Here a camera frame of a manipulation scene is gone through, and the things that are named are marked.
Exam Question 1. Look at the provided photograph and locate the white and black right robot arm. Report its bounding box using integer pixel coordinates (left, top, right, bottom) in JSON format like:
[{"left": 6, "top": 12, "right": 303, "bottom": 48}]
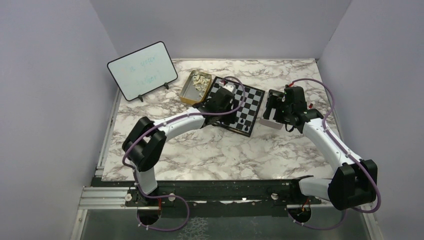
[{"left": 262, "top": 85, "right": 378, "bottom": 210}]

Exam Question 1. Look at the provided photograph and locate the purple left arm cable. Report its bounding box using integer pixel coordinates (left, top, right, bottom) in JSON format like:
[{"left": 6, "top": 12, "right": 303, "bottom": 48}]
[{"left": 121, "top": 76, "right": 247, "bottom": 232}]

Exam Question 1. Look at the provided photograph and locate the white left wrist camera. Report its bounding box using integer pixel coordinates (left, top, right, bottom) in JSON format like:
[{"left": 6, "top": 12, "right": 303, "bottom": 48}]
[{"left": 221, "top": 83, "right": 237, "bottom": 94}]

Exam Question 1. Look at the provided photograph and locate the black mounting rail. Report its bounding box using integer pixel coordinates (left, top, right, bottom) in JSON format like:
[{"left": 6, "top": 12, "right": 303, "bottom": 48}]
[{"left": 78, "top": 178, "right": 322, "bottom": 219}]

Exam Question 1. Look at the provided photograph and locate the pink tin box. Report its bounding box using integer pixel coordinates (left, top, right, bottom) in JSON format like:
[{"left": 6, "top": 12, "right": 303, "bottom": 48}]
[{"left": 258, "top": 112, "right": 284, "bottom": 130}]

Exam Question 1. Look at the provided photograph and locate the pile of white chess pieces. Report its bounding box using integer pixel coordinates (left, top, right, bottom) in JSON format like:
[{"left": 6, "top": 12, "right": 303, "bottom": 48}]
[{"left": 191, "top": 74, "right": 211, "bottom": 92}]

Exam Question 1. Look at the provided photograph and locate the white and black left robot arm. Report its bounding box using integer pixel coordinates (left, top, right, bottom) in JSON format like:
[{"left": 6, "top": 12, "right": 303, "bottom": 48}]
[{"left": 122, "top": 85, "right": 240, "bottom": 206}]

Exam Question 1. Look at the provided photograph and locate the small whiteboard with stand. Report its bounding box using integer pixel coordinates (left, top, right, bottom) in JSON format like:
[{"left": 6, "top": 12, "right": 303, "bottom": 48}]
[{"left": 107, "top": 41, "right": 178, "bottom": 102}]

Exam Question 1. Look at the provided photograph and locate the black and silver chessboard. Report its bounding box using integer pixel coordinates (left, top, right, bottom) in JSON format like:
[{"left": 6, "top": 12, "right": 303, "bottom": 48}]
[{"left": 206, "top": 76, "right": 265, "bottom": 138}]

